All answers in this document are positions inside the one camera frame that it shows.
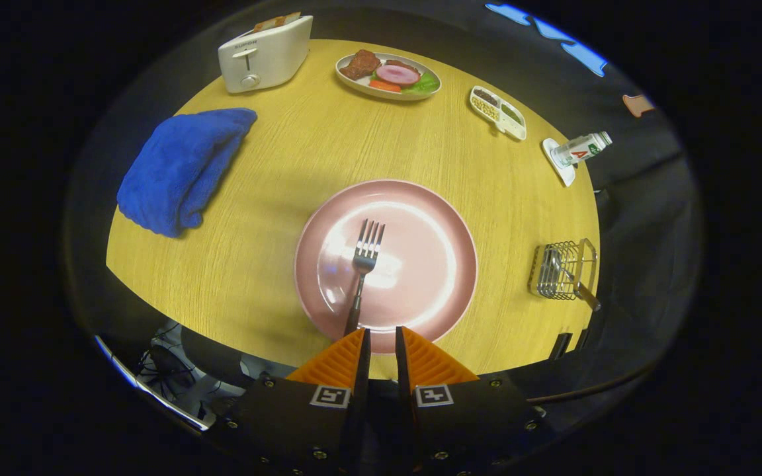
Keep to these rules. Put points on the small brown meat slice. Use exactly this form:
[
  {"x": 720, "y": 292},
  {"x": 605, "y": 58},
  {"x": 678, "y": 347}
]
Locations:
[{"x": 404, "y": 64}]

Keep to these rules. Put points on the white drink bottle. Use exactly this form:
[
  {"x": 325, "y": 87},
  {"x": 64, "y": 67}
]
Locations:
[{"x": 579, "y": 151}]

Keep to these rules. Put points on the white square coaster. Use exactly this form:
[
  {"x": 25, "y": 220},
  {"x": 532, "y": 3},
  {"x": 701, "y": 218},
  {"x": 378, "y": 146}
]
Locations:
[{"x": 563, "y": 173}]

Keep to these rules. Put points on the white divided bean dish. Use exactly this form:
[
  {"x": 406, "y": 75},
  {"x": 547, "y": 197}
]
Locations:
[{"x": 497, "y": 112}]

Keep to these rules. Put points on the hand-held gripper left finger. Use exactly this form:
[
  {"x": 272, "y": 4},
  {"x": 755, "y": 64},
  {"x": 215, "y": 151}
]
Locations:
[{"x": 288, "y": 423}]

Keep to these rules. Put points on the orange carrot piece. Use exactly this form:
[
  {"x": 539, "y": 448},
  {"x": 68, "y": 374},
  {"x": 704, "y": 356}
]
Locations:
[{"x": 384, "y": 86}]

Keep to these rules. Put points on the brown toast slice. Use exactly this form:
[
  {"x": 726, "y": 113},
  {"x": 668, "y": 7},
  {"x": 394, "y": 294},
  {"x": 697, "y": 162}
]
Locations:
[
  {"x": 267, "y": 24},
  {"x": 290, "y": 18}
]

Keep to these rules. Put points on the silver metal rail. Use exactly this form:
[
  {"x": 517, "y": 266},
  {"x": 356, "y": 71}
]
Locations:
[{"x": 149, "y": 390}]

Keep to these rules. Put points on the pink plate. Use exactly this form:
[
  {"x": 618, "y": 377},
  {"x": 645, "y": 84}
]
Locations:
[{"x": 421, "y": 277}]

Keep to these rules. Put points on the white toaster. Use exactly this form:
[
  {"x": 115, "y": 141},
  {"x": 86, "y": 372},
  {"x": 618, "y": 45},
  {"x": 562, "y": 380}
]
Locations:
[{"x": 268, "y": 59}]

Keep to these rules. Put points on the black table clamp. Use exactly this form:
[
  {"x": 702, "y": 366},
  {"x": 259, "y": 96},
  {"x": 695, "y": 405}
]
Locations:
[
  {"x": 581, "y": 339},
  {"x": 559, "y": 347}
]

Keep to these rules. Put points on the blue towel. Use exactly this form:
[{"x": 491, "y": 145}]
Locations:
[{"x": 182, "y": 172}]

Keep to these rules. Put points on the large brown meat slice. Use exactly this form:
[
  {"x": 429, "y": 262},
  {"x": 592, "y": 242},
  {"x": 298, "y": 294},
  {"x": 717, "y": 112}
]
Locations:
[{"x": 360, "y": 65}]

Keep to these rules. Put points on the pink ham slice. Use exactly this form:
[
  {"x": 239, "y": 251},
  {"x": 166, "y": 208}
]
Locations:
[{"x": 397, "y": 75}]

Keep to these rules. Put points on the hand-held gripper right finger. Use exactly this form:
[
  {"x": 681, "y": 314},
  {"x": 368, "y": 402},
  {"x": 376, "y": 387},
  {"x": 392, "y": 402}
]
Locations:
[{"x": 467, "y": 423}]

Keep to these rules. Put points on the green lettuce leaf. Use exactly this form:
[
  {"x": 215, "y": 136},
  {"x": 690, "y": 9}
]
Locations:
[{"x": 427, "y": 84}]

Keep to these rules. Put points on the white food plate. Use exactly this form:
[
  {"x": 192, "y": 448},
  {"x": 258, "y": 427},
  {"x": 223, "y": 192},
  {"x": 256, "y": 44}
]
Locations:
[{"x": 354, "y": 84}]

